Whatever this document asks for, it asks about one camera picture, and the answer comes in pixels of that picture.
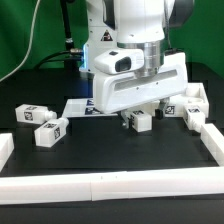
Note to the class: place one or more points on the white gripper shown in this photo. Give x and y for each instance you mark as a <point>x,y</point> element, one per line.
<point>113,93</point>

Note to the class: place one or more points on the white square table top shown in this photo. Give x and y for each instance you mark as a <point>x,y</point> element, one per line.
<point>195,95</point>

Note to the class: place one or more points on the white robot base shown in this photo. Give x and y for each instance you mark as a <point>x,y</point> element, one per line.
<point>100,37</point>

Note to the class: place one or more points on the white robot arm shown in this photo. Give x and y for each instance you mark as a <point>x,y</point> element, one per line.
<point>145,25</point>

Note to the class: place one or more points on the white sheet with tags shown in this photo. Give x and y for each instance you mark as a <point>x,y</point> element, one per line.
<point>83,107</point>

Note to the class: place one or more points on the black pole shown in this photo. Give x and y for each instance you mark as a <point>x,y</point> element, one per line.
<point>71,64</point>

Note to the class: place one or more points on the white right fence wall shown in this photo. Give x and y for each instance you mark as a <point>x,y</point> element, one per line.
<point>214,142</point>

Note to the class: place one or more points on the white fence wall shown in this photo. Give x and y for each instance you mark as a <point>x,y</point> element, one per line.
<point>115,185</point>
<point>6,148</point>
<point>214,142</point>

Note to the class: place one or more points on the white front fence wall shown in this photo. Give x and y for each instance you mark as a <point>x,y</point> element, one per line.
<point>115,185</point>

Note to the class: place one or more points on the white left fence wall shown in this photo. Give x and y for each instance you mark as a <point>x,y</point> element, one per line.
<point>6,148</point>

